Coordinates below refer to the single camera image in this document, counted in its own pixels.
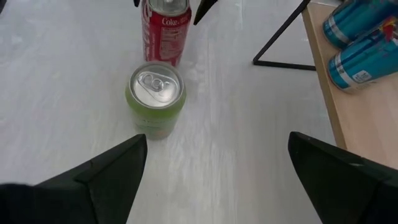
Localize wooden shelf with black legs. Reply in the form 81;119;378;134
252;0;398;171

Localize blue silver Red Bull can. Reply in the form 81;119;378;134
322;0;398;50
327;17;398;94

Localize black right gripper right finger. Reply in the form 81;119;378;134
287;131;398;224

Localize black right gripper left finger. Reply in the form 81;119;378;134
0;133;149;224

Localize green Sanzo can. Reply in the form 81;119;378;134
124;61;187;141

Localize red Coca-Cola can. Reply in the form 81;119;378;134
141;0;193;68

